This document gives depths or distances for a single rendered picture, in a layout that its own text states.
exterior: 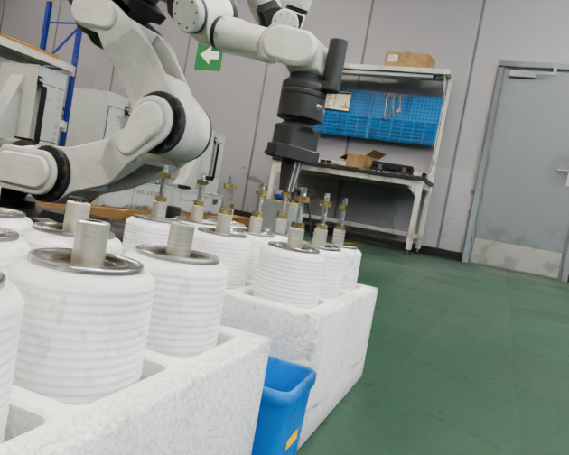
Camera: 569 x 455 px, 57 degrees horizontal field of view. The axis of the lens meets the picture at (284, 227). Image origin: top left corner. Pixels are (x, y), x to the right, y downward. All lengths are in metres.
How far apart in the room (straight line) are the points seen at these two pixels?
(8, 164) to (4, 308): 1.22
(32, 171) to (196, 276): 1.02
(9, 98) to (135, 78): 1.93
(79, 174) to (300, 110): 0.63
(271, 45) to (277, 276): 0.48
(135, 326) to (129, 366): 0.03
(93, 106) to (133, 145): 2.39
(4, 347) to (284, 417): 0.36
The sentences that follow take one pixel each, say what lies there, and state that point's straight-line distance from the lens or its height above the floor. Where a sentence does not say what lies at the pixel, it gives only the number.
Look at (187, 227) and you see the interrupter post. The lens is 0.47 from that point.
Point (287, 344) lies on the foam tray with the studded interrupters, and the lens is 0.68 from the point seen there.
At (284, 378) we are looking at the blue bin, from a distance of 0.67.
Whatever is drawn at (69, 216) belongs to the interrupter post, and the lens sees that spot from 0.54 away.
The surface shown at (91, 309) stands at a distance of 0.34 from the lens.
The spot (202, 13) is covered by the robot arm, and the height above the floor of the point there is 0.65.
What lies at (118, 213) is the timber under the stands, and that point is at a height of 0.05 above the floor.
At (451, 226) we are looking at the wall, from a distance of 5.82.
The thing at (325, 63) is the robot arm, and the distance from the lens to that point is 1.03.
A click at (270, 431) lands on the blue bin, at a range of 0.59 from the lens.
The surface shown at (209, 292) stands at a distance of 0.45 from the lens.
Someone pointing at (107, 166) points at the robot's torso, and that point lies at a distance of 1.31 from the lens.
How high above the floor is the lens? 0.32
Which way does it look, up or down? 3 degrees down
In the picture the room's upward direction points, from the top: 10 degrees clockwise
